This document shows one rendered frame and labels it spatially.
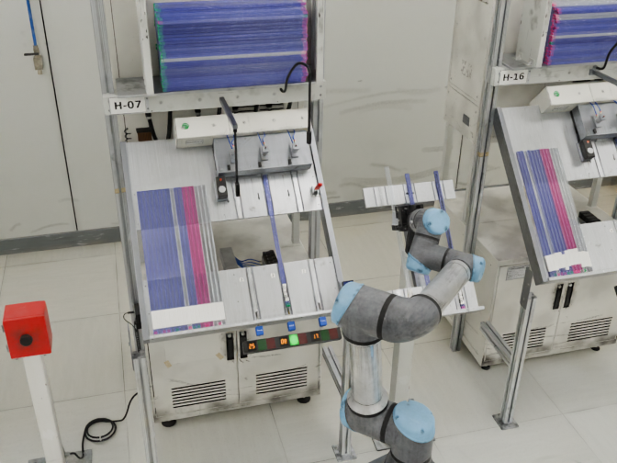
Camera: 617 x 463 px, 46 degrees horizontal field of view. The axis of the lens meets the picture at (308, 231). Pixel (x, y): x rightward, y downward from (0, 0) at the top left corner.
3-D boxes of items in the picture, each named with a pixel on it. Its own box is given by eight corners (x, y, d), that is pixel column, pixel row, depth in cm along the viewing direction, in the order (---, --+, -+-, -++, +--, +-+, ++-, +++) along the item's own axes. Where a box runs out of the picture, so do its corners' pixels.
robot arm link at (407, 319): (428, 321, 167) (489, 247, 206) (384, 307, 171) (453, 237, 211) (421, 363, 171) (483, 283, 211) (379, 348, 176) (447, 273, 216)
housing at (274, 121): (305, 143, 277) (312, 127, 264) (175, 155, 266) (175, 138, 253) (301, 125, 280) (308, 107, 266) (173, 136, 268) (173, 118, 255)
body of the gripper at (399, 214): (415, 204, 236) (430, 203, 224) (418, 230, 236) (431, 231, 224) (393, 206, 234) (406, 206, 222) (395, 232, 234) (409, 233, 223)
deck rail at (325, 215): (345, 314, 257) (349, 310, 251) (340, 314, 257) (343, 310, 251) (308, 132, 278) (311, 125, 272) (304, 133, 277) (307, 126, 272)
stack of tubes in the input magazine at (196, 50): (308, 82, 256) (308, 4, 243) (162, 92, 244) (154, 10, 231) (299, 72, 267) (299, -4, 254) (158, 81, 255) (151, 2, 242)
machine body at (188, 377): (320, 405, 313) (323, 285, 283) (155, 434, 297) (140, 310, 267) (286, 319, 368) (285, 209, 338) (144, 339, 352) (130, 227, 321)
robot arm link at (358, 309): (384, 453, 205) (380, 316, 171) (337, 433, 211) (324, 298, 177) (401, 421, 213) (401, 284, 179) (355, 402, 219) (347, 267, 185)
